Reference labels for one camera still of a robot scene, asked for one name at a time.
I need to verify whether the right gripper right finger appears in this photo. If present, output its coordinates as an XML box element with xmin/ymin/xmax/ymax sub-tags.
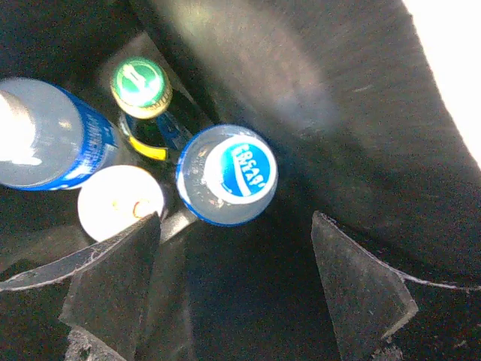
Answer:
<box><xmin>311</xmin><ymin>211</ymin><xmax>480</xmax><ymax>360</ymax></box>

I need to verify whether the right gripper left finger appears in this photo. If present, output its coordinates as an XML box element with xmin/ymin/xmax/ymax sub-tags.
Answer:
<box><xmin>1</xmin><ymin>214</ymin><xmax>161</xmax><ymax>360</ymax></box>

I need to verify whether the red silver beverage can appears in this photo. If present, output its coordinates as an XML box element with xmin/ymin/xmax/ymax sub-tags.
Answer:
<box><xmin>77</xmin><ymin>165</ymin><xmax>165</xmax><ymax>242</ymax></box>

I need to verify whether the blue label water bottle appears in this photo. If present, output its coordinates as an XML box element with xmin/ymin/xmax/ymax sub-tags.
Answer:
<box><xmin>1</xmin><ymin>77</ymin><xmax>120</xmax><ymax>191</ymax></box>

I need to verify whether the black canvas bag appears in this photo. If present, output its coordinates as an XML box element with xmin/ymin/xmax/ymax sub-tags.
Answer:
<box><xmin>1</xmin><ymin>1</ymin><xmax>480</xmax><ymax>360</ymax></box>

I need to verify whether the green glass Perrier bottle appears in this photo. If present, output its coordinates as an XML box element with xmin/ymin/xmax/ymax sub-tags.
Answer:
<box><xmin>110</xmin><ymin>56</ymin><xmax>200</xmax><ymax>161</ymax></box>

